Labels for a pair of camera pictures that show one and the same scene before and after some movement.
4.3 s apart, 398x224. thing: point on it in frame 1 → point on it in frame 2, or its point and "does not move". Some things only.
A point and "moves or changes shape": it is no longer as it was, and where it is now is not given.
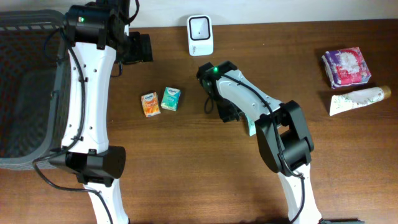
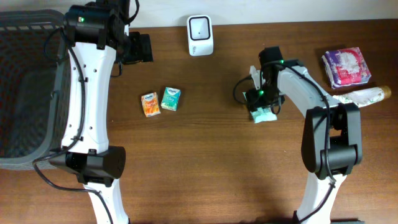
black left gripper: [142, 49] does not move
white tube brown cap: [345, 101] does not move
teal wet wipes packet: [252, 126] moves or changes shape
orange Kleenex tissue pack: [151, 104] does not move
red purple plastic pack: [346, 66] does not move
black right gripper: [223, 111] → [253, 99]
